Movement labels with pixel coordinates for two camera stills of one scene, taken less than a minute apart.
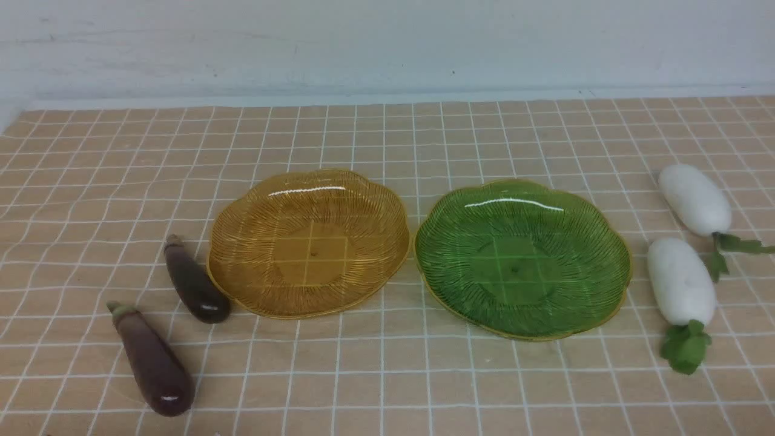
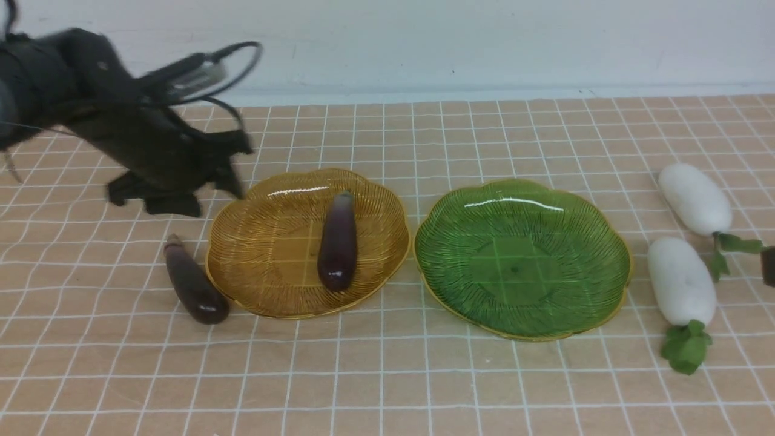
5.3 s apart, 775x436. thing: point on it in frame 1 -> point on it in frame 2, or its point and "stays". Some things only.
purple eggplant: [163, 381] -> [338, 254]
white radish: [699, 206] stays
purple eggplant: [201, 292] stays
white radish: [682, 289] stays
